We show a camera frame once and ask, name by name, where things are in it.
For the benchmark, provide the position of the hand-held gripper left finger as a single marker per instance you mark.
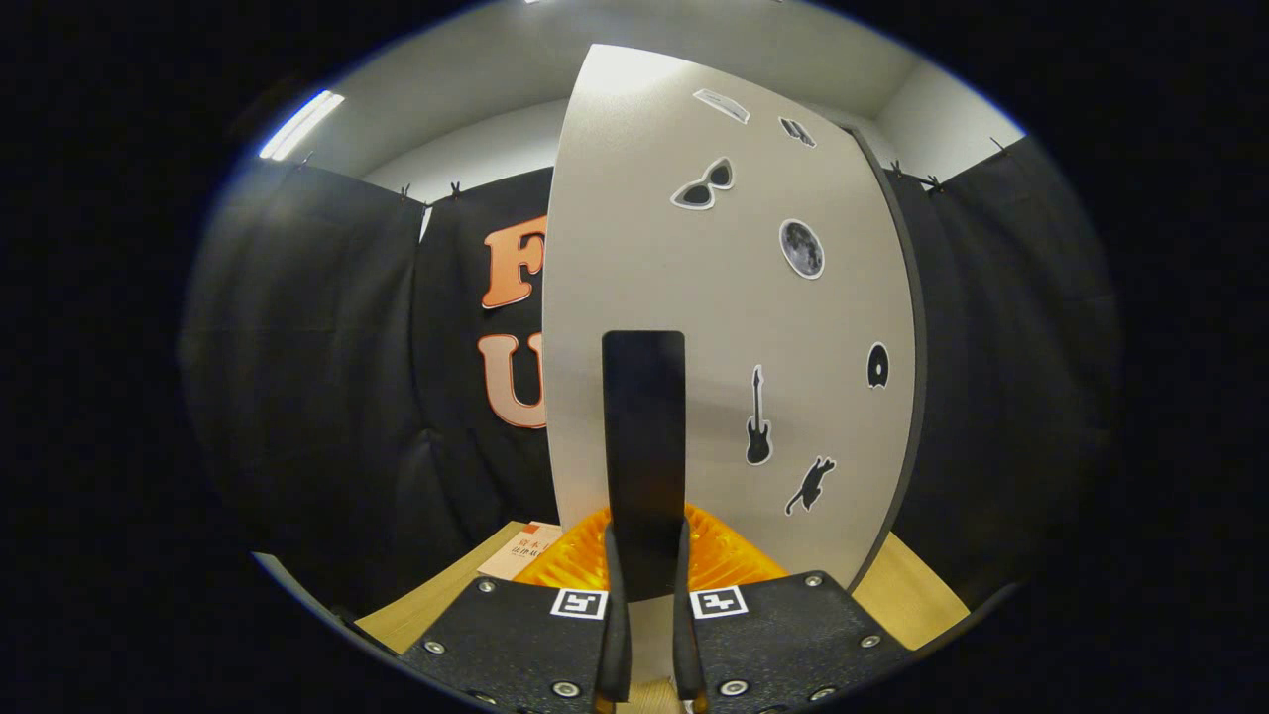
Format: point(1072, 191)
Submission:
point(615, 645)

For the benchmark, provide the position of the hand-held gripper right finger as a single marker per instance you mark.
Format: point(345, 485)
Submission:
point(687, 645)

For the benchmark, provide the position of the beige shoe cabinet door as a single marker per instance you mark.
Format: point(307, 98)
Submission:
point(694, 297)

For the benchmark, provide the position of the orange cover book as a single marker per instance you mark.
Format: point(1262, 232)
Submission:
point(516, 560)

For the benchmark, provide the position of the black backdrop cloth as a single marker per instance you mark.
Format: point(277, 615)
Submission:
point(297, 397)

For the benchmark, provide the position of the long ceiling light strip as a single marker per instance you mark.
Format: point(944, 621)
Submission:
point(302, 124)

